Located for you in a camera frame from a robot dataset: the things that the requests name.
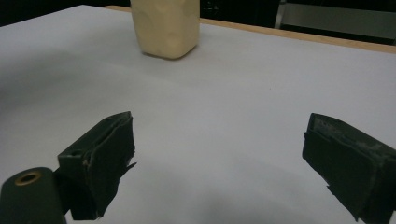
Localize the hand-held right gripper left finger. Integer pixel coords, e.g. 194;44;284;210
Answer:
54;110;137;221

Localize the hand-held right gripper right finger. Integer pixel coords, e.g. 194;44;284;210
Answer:
302;112;396;224

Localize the grey metal stand frame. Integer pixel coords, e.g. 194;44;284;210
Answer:
275;0;396;40

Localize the cream square cup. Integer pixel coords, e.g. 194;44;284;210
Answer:
130;0;201;61

